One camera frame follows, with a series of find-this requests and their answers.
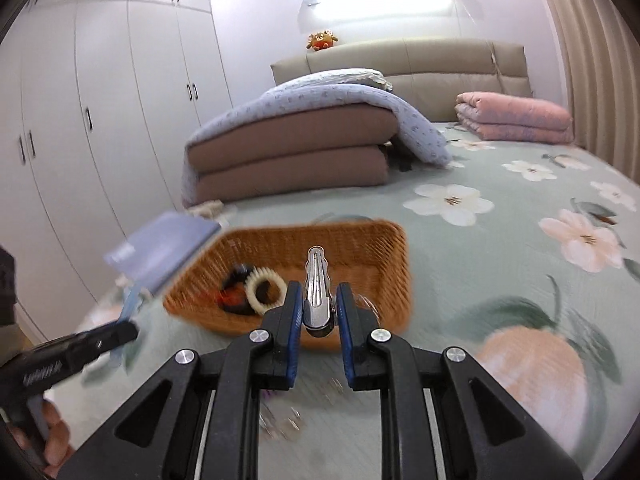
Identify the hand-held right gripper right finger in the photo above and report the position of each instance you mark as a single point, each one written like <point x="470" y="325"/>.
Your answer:
<point x="344" y="332"/>

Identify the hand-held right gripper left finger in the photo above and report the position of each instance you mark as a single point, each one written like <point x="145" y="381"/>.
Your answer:
<point x="295" y="320"/>

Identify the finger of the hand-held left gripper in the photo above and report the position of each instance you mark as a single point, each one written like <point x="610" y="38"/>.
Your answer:
<point x="107" y="337"/>

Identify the silver metal hair clip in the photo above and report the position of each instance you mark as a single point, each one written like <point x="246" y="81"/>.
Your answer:
<point x="317" y="290"/>

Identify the translucent blue hair clip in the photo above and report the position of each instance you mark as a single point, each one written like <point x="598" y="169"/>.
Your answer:
<point x="131" y="305"/>

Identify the black wrist watch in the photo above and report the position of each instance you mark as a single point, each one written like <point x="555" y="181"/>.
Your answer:
<point x="235" y="280"/>

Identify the brown wicker basket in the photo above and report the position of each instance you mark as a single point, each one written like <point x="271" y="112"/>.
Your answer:
<point x="350" y="252"/>

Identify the person's left hand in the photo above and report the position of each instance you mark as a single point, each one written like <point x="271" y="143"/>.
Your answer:
<point x="56" y="440"/>

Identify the blue folder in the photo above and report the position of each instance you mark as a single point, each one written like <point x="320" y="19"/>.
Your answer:
<point x="160" y="245"/>

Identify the cream knitted cloth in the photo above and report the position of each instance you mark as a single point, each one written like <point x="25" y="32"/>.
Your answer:
<point x="212" y="208"/>

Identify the folded brown quilt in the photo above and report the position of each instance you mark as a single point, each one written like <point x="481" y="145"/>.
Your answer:
<point x="290" y="160"/>

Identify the green floral bedspread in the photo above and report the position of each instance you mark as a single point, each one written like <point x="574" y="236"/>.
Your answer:
<point x="500" y="270"/>

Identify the blue floral blanket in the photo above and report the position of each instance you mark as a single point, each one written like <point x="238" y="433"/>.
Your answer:
<point x="420" y="135"/>

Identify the white wardrobe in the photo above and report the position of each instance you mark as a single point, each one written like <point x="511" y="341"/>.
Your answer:
<point x="100" y="110"/>

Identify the folded pink blanket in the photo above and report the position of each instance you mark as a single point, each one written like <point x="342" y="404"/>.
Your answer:
<point x="515" y="117"/>

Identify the orange plush toy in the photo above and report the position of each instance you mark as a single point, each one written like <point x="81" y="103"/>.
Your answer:
<point x="322" y="40"/>

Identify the beige padded headboard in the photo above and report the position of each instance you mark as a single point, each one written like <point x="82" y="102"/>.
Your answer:
<point x="440" y="62"/>

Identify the beige pleated curtain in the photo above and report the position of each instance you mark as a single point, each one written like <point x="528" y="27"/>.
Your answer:
<point x="595" y="70"/>

